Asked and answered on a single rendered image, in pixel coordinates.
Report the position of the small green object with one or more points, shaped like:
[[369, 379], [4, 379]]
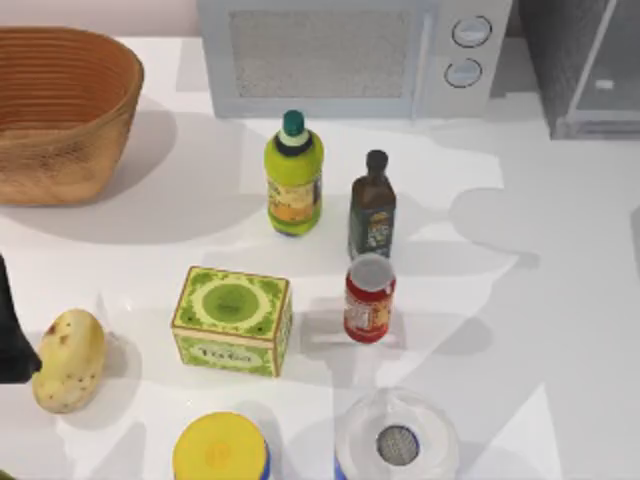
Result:
[[5, 475]]

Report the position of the microwave knob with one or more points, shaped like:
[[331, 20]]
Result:
[[471, 29], [464, 73]]

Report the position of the red and white can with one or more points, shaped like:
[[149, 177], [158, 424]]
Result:
[[369, 305]]

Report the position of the green bottle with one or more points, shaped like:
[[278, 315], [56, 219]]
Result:
[[294, 185]]

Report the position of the yellow potato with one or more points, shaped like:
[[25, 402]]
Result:
[[70, 360]]

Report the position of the pale microwave oven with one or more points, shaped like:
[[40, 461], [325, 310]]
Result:
[[320, 60]]

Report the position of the yellow lidded can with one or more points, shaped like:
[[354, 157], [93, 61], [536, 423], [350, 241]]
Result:
[[220, 450]]

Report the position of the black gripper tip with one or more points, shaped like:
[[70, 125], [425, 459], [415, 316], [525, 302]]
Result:
[[10, 335]]

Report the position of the green patterned box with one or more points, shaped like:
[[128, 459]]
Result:
[[230, 320]]

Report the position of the brown woven basket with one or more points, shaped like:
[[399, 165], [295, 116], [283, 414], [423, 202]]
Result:
[[55, 125]]

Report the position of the dark glass bottle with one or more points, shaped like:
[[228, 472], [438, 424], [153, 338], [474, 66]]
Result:
[[372, 215]]

